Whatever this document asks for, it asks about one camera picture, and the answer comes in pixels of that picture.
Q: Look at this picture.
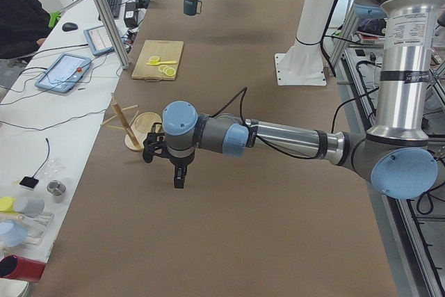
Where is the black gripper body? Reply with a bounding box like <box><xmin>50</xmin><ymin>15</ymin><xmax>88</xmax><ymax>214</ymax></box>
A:
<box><xmin>170</xmin><ymin>154</ymin><xmax>191</xmax><ymax>168</ymax></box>

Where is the dark teal mug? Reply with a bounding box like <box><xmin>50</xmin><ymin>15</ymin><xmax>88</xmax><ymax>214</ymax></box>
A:
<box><xmin>183</xmin><ymin>0</ymin><xmax>202</xmax><ymax>16</ymax></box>

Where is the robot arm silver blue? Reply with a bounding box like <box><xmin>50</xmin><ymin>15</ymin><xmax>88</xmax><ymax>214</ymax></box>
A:
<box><xmin>162</xmin><ymin>0</ymin><xmax>444</xmax><ymax>199</ymax></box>

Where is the wooden cup storage rack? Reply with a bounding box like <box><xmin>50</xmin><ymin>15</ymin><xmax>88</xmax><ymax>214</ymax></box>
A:
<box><xmin>101</xmin><ymin>93</ymin><xmax>162</xmax><ymax>152</ymax></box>

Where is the small steel cup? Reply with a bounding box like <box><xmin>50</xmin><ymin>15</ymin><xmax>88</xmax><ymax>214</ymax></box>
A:
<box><xmin>47</xmin><ymin>180</ymin><xmax>67</xmax><ymax>203</ymax></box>

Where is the grey cup lying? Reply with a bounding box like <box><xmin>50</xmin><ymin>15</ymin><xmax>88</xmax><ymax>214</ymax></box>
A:
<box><xmin>13</xmin><ymin>197</ymin><xmax>45</xmax><ymax>218</ymax></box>

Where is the yellow cup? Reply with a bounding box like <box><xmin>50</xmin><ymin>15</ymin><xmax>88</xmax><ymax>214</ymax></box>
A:
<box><xmin>0</xmin><ymin>196</ymin><xmax>16</xmax><ymax>212</ymax></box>

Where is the light blue cup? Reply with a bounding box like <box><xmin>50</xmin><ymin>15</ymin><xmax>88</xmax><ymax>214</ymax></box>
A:
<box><xmin>1</xmin><ymin>220</ymin><xmax>28</xmax><ymax>247</ymax></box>

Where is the red cylinder cup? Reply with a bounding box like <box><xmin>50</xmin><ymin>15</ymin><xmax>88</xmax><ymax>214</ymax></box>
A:
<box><xmin>1</xmin><ymin>255</ymin><xmax>46</xmax><ymax>283</ymax></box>

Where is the black power adapter box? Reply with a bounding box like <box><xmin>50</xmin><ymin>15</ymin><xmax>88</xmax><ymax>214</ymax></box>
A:
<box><xmin>124</xmin><ymin>1</ymin><xmax>138</xmax><ymax>29</ymax></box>

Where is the wooden cutting board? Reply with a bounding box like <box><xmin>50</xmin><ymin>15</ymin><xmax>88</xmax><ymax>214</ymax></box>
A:
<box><xmin>131</xmin><ymin>40</ymin><xmax>184</xmax><ymax>81</ymax></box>

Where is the lemon slice end of row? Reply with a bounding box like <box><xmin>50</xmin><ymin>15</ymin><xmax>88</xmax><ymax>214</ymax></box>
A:
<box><xmin>163</xmin><ymin>67</ymin><xmax>176</xmax><ymax>77</ymax></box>

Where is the yellow plastic knife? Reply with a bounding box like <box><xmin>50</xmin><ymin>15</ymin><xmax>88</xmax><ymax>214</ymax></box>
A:
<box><xmin>146</xmin><ymin>61</ymin><xmax>177</xmax><ymax>66</ymax></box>

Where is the blue teach pendant far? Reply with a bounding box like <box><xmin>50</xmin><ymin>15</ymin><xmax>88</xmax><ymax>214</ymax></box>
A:
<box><xmin>83</xmin><ymin>25</ymin><xmax>114</xmax><ymax>56</ymax></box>

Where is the blue teach pendant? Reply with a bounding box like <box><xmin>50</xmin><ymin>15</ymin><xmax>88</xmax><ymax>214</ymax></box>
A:
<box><xmin>35</xmin><ymin>53</ymin><xmax>92</xmax><ymax>94</ymax></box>
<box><xmin>83</xmin><ymin>25</ymin><xmax>114</xmax><ymax>56</ymax></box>

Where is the black computer mouse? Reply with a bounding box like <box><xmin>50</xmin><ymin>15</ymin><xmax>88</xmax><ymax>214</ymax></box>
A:
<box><xmin>62</xmin><ymin>22</ymin><xmax>78</xmax><ymax>32</ymax></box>

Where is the blue teach pendant near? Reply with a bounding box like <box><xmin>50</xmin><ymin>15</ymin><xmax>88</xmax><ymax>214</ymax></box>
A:
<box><xmin>35</xmin><ymin>53</ymin><xmax>92</xmax><ymax>94</ymax></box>

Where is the small black square pad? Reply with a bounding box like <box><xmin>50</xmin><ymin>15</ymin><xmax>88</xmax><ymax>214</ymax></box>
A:
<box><xmin>19</xmin><ymin>176</ymin><xmax>39</xmax><ymax>189</ymax></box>

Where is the person in black sweater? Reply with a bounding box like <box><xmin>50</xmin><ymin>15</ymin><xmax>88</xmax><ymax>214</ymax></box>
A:
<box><xmin>1</xmin><ymin>0</ymin><xmax>51</xmax><ymax>59</ymax></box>

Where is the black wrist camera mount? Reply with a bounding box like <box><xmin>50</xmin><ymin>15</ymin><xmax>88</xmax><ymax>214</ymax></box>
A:
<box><xmin>143</xmin><ymin>122</ymin><xmax>170</xmax><ymax>163</ymax></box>

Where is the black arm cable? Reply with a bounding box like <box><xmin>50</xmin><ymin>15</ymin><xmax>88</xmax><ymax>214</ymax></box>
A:
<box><xmin>211</xmin><ymin>87</ymin><xmax>324</xmax><ymax>159</ymax></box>

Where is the aluminium frame post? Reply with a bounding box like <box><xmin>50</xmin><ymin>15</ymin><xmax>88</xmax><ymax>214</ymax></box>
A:
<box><xmin>93</xmin><ymin>0</ymin><xmax>130</xmax><ymax>70</ymax></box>

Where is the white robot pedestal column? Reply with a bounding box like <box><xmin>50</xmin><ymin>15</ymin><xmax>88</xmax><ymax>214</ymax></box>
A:
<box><xmin>275</xmin><ymin>0</ymin><xmax>335</xmax><ymax>86</ymax></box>

